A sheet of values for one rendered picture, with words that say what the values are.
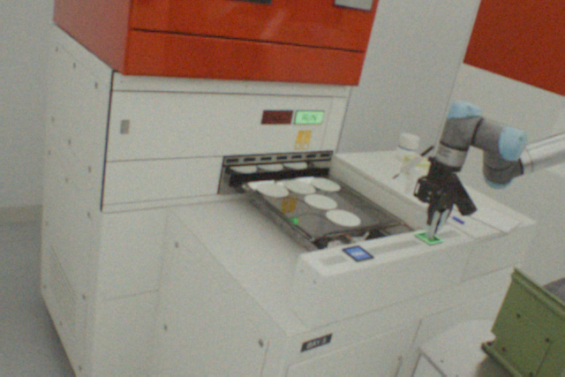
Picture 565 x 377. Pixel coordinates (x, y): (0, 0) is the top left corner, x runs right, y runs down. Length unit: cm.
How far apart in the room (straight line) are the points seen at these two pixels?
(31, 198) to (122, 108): 179
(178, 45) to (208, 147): 35
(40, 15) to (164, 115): 148
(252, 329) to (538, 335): 63
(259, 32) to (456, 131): 60
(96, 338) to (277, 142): 84
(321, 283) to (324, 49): 79
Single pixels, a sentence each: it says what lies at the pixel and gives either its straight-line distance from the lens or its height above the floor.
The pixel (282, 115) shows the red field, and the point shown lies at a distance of 171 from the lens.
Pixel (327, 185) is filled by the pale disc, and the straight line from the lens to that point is 179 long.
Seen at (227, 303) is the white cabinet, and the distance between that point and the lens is 139.
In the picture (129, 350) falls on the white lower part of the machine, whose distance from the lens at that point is 189.
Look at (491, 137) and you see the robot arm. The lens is 131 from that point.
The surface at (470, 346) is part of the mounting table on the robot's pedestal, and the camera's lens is 136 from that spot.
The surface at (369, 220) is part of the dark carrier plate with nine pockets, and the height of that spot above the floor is 90.
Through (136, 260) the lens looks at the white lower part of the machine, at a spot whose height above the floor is 65.
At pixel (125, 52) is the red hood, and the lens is 137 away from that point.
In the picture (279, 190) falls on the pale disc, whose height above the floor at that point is 90.
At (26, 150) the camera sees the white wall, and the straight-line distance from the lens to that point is 306.
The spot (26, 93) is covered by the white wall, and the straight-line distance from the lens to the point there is 295.
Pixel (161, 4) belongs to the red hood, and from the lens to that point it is 137.
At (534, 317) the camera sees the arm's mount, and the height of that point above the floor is 97.
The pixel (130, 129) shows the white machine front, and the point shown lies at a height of 107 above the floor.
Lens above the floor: 154
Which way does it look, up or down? 20 degrees down
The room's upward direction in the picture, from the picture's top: 12 degrees clockwise
